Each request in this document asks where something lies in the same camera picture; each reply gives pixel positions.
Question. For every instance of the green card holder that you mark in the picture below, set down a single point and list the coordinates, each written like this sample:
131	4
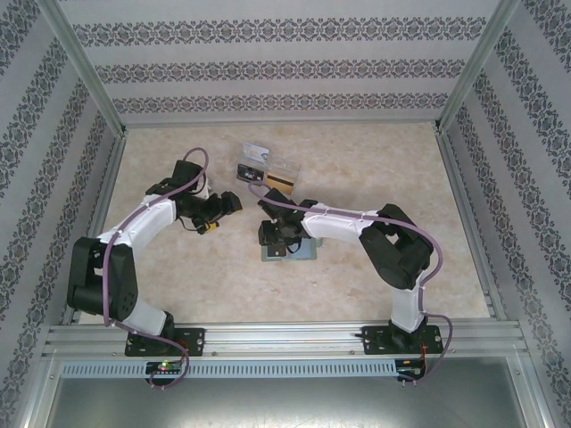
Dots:
303	252

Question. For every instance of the clear acrylic card stand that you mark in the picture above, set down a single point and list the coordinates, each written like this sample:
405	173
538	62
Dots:
285	167

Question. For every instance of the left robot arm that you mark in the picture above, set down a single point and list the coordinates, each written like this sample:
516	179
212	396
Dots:
147	218

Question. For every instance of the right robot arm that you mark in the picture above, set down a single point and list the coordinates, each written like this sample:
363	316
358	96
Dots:
339	227

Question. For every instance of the gold card with dark stripe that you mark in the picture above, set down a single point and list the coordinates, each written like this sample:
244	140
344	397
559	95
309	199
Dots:
281	189

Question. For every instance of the black card with white logo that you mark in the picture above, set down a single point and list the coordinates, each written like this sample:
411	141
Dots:
247	171

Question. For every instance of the metal sheet panel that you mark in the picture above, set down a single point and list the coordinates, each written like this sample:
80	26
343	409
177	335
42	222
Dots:
285	405

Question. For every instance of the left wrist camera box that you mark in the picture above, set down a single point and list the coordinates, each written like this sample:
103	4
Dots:
204	191

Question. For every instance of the aluminium side rail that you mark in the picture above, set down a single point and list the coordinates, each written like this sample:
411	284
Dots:
464	209
105	196

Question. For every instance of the aluminium mounting rail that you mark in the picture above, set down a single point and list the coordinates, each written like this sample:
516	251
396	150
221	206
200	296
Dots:
285	341

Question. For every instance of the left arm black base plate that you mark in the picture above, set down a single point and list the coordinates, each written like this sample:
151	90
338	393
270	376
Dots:
196	341

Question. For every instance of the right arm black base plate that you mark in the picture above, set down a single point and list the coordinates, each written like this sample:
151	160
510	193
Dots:
374	341

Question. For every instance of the aluminium frame post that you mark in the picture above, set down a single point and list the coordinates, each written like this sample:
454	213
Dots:
85	67
479	62

